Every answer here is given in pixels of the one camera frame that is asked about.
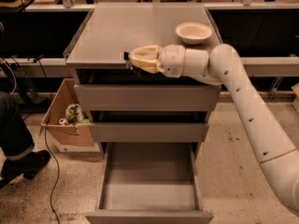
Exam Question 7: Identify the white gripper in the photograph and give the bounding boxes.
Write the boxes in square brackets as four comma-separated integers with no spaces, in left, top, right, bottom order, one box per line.
[129,45,185,78]

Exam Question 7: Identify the dark blue rxbar wrapper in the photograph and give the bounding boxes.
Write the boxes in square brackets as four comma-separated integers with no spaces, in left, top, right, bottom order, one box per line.
[123,51,133,70]

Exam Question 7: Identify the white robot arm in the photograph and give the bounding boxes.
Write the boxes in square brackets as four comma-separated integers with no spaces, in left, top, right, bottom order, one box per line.
[128,44,299,214]

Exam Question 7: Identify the grey drawer cabinet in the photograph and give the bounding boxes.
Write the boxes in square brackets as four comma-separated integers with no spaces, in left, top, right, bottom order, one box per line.
[66,3,215,147]

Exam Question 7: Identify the grey top drawer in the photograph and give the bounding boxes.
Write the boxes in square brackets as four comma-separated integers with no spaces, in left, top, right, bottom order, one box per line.
[75,68,221,112]

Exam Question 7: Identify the grey middle drawer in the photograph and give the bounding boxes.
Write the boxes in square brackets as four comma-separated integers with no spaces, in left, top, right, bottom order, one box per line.
[90,111,208,143]

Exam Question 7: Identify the grey open bottom drawer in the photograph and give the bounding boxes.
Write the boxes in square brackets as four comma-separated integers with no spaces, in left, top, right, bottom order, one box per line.
[86,143,213,224]

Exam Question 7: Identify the white paper bowl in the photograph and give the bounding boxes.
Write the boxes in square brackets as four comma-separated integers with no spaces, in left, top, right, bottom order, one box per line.
[176,22,212,45]

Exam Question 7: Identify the crumpled trash in box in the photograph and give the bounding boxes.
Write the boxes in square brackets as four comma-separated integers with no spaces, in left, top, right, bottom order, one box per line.
[58,104,90,125]

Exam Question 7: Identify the brown cardboard box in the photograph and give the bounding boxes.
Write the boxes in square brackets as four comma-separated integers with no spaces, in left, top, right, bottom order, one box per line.
[41,78,94,152]

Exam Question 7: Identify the person's dark trouser leg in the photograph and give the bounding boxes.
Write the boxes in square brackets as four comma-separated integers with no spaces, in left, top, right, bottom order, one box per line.
[0,91,34,161]

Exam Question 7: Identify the black shoe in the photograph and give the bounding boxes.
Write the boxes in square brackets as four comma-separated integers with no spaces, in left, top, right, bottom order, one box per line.
[1,150,50,180]

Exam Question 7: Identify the black floor cable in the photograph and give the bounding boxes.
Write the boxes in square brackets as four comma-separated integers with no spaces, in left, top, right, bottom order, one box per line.
[33,54,62,224]

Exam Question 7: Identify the long grey workbench rail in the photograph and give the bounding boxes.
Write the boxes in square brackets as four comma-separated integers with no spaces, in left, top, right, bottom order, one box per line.
[6,57,299,77]

